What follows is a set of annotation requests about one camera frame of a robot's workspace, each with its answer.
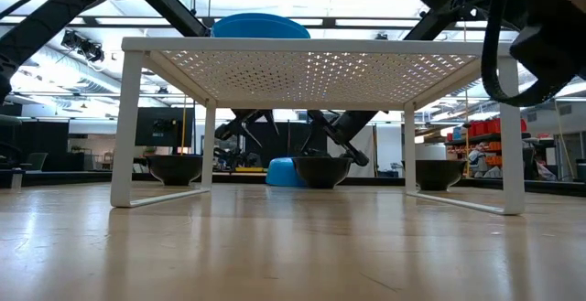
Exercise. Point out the green chair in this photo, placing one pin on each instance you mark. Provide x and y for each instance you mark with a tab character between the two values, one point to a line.
36	160

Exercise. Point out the blue plastic bowl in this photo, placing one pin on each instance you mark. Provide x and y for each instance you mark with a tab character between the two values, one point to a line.
280	175
261	29

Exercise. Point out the yellow vertical pole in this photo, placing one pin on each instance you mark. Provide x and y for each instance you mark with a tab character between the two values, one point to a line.
184	122

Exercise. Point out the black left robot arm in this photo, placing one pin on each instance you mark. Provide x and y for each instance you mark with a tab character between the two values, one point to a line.
41	22

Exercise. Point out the storage rack with red bins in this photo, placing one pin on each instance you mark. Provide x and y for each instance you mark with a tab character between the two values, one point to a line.
480	129

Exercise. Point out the white perforated metal shelf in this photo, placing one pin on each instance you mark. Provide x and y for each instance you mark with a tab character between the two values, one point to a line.
320	46

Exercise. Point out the black ceiling-mounted device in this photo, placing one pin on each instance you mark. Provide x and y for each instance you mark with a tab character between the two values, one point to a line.
82	45

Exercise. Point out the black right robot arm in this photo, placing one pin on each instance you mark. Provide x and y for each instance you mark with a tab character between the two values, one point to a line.
549	40

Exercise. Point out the dark patterned ceramic bowl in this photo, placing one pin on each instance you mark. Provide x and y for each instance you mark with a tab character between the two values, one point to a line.
322	173
437	175
175	170

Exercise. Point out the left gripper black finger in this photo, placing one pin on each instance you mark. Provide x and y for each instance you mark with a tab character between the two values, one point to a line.
252	135
271	119

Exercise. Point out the white hanging cloth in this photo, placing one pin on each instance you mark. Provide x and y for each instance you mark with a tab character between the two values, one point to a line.
368	147

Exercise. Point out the black partition panel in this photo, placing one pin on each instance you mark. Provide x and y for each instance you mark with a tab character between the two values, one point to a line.
284	141
46	136

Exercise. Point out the black wall monitor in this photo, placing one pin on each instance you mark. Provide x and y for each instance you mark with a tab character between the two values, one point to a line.
165	127

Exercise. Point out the black ceiling beam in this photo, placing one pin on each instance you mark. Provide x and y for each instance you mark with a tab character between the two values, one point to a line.
348	23

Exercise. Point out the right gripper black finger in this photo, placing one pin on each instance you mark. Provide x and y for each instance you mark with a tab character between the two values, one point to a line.
359	159
322	125

